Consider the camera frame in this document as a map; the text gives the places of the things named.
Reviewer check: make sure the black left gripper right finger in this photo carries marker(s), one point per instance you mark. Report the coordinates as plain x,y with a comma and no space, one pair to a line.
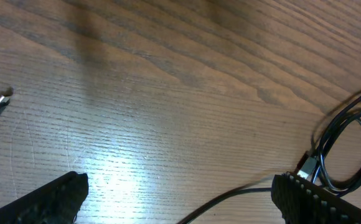
301,202

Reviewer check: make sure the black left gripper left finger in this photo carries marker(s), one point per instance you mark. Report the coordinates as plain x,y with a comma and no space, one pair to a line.
57,202

